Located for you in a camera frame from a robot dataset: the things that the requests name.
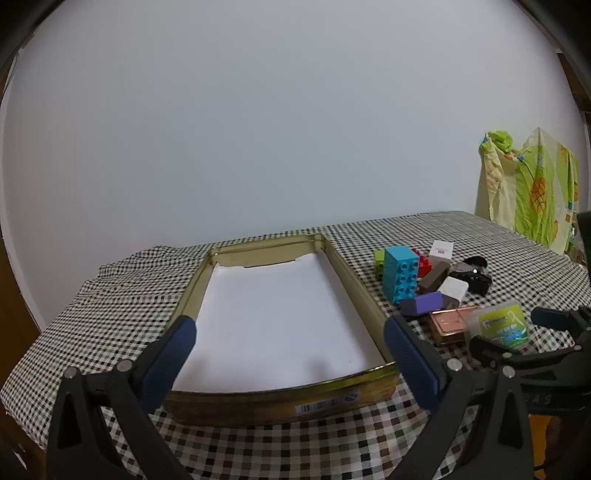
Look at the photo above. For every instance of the black and grey object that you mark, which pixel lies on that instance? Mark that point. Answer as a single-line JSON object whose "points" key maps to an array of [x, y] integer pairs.
{"points": [[473, 276]]}

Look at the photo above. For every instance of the green toy brick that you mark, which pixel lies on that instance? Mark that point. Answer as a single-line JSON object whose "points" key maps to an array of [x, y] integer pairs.
{"points": [[378, 263]]}

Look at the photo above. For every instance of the clear box with green label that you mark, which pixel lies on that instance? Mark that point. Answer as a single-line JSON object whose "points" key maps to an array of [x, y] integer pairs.
{"points": [[501, 323]]}

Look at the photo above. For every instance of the rose gold compact case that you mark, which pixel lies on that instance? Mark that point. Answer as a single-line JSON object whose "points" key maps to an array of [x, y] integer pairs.
{"points": [[450, 325]]}

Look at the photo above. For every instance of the brown wooden cabinet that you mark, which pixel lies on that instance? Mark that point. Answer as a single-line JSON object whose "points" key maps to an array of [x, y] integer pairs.
{"points": [[579, 106]]}

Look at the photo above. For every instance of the green and yellow printed cloth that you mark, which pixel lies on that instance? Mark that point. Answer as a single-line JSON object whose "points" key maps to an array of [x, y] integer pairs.
{"points": [[531, 194]]}

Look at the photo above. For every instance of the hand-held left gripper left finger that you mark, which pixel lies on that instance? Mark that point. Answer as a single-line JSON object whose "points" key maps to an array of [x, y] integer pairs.
{"points": [[171, 353]]}

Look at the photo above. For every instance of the purple block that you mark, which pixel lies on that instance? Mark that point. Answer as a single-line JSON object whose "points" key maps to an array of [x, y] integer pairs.
{"points": [[422, 303]]}

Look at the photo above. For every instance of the red toy brick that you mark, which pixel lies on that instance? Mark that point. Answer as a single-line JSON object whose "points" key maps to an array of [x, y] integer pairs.
{"points": [[424, 265]]}

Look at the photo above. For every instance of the small white block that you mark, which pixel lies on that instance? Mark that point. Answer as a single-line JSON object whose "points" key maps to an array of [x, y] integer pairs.
{"points": [[453, 290]]}

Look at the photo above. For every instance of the brown rectangular block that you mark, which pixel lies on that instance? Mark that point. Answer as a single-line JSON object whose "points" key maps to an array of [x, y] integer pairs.
{"points": [[434, 276]]}

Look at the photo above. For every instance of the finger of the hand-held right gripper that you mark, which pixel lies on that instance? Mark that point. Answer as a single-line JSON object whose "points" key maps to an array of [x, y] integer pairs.
{"points": [[489, 348], [551, 317]]}

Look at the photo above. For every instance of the white paper lining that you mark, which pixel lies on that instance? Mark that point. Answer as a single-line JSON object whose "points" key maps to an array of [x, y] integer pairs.
{"points": [[277, 314]]}

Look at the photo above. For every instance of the checkered tablecloth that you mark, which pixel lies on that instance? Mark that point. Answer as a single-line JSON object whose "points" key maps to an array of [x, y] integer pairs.
{"points": [[415, 230]]}

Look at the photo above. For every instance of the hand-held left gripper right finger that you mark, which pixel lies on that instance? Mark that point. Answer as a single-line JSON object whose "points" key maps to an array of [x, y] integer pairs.
{"points": [[410, 360]]}

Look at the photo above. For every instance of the blue toy brick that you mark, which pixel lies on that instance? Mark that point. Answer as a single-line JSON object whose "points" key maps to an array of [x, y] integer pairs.
{"points": [[401, 277]]}

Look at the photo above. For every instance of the brown wooden panel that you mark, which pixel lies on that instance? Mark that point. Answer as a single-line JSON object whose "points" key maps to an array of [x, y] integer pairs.
{"points": [[16, 295]]}

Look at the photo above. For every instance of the gold metal tin tray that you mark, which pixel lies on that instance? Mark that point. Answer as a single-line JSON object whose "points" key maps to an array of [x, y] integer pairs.
{"points": [[258, 406]]}

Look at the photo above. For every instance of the white box with red label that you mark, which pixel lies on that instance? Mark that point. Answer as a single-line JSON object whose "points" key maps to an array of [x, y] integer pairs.
{"points": [[441, 250]]}

